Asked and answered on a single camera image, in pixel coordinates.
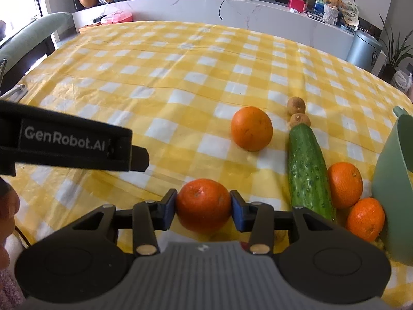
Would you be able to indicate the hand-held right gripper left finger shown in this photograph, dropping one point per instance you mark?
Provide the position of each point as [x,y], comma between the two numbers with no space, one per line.
[169,210]

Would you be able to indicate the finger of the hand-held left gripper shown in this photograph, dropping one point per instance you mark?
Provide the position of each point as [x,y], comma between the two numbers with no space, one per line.
[140,159]

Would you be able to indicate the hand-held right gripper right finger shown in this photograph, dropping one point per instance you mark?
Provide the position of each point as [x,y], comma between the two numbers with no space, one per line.
[237,210]

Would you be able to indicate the large orange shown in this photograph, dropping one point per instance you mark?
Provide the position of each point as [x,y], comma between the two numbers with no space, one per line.
[251,129]

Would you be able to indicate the small orange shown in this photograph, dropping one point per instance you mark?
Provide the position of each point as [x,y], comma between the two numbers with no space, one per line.
[345,184]
[366,219]

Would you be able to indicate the green plastic bowl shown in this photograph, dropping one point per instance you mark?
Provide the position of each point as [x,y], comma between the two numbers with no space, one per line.
[395,187]

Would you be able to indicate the person's left forearm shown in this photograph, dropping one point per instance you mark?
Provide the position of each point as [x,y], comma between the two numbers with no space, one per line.
[9,290]

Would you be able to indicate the person's left hand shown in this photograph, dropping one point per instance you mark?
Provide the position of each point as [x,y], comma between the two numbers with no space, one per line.
[8,210]

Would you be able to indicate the metal rod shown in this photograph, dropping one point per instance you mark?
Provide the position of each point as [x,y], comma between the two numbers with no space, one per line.
[16,90]

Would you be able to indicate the green cucumber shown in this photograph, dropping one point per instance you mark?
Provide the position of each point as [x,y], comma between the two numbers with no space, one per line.
[308,171]

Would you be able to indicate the yellow checked tablecloth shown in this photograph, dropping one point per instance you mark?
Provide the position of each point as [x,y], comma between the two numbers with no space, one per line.
[161,71]

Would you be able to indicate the brown kiwi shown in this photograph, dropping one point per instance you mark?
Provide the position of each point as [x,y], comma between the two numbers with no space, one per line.
[300,121]
[296,105]

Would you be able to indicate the green sofa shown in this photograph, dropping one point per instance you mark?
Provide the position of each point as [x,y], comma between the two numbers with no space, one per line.
[25,35]

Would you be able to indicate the wooden board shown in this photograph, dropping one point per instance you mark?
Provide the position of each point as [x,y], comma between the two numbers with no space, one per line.
[88,28]

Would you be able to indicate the pink plastic container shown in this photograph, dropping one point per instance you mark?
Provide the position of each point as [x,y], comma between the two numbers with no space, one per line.
[116,17]

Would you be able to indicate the white marble sideboard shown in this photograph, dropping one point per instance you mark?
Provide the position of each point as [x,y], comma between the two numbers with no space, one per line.
[193,9]

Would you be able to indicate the grey metal trash can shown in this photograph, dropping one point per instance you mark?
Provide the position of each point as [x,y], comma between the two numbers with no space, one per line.
[363,50]

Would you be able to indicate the white plastic bag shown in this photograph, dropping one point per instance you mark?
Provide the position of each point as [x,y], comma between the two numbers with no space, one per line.
[402,80]

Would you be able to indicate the red box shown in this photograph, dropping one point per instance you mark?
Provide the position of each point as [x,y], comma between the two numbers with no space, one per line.
[296,3]

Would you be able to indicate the white ceramic holder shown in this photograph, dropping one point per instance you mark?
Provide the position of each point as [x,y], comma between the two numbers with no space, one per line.
[331,14]

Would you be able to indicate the potted long-leaf plant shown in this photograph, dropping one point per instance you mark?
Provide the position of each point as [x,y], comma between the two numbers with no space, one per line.
[395,51]

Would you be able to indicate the colourful picture card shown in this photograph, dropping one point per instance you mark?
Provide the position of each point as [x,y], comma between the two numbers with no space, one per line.
[321,0]

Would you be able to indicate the patterned white hat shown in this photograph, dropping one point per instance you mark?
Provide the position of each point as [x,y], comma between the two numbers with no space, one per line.
[351,14]

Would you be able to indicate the brown teddy bear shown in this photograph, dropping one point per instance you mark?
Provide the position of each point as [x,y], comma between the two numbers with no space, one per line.
[334,0]

